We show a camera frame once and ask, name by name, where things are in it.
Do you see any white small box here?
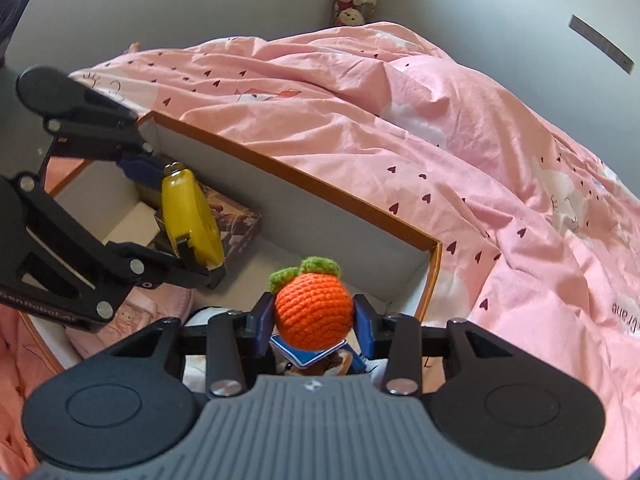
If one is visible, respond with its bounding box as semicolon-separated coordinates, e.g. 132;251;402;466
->
103;202;160;246

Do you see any grey wall strip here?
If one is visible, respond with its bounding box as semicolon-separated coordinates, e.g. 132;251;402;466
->
568;14;634;74

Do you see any pink patterned duvet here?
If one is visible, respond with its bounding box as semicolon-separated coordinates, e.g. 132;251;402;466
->
1;23;639;479

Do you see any brown plush toy blue outfit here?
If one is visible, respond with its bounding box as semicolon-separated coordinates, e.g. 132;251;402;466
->
184;256;392;380

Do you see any dark patterned card box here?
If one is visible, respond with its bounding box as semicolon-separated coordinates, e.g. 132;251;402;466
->
200;183;262;264

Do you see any yellow tape measure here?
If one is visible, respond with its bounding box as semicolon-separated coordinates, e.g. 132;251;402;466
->
160;162;224;270

